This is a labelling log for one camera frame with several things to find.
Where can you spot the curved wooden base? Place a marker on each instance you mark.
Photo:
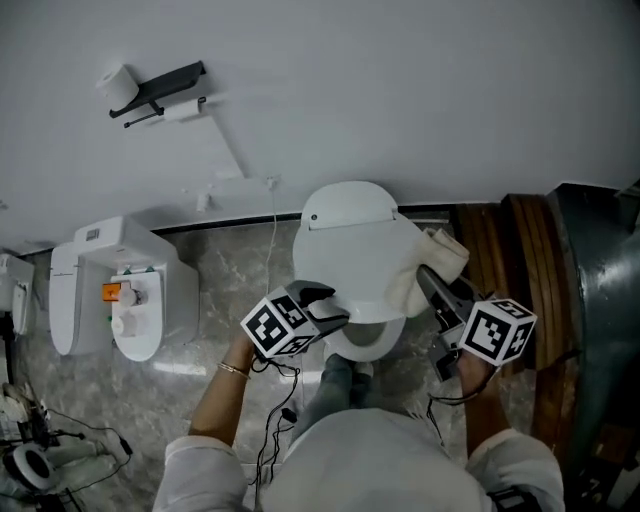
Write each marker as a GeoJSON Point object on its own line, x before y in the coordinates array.
{"type": "Point", "coordinates": [555, 400]}

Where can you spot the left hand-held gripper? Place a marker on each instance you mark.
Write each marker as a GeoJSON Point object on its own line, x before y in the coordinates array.
{"type": "Point", "coordinates": [275, 325]}

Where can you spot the person's left forearm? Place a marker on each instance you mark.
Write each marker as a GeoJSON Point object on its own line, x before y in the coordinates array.
{"type": "Point", "coordinates": [220, 400]}

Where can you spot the person's legs in jeans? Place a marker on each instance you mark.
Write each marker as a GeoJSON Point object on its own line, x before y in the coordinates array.
{"type": "Point", "coordinates": [330, 390]}

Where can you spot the orange box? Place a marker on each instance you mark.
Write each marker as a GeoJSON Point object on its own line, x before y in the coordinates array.
{"type": "Point", "coordinates": [112, 292]}

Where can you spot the person's white shirt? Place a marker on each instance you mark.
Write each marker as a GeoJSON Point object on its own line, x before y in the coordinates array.
{"type": "Point", "coordinates": [370, 465]}

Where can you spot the person's right forearm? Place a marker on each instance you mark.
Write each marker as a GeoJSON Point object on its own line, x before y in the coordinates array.
{"type": "Point", "coordinates": [482, 415]}

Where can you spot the hanging toilet paper roll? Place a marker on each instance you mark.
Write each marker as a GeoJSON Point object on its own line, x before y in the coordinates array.
{"type": "Point", "coordinates": [182, 112]}

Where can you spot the dark green metal tank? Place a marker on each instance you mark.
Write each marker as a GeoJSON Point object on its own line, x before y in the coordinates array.
{"type": "Point", "coordinates": [610, 300]}

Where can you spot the white square tank toilet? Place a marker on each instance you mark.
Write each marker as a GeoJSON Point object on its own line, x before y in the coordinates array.
{"type": "Point", "coordinates": [170, 290]}

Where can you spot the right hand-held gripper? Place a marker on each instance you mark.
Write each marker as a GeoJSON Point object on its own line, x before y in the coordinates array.
{"type": "Point", "coordinates": [495, 332]}

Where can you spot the black wall shelf paper holder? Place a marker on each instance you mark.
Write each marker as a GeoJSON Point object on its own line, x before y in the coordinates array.
{"type": "Point", "coordinates": [170, 82]}

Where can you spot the white wall socket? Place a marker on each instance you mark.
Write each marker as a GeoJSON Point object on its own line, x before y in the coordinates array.
{"type": "Point", "coordinates": [274, 181]}

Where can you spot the white cleaning cloth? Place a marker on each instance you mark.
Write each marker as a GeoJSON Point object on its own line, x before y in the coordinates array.
{"type": "Point", "coordinates": [440, 250]}

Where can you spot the curved wooden planks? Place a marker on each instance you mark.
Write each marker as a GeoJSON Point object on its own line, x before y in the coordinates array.
{"type": "Point", "coordinates": [505, 280]}

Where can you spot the white smart toilet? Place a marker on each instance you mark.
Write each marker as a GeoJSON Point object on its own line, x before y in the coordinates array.
{"type": "Point", "coordinates": [350, 200]}

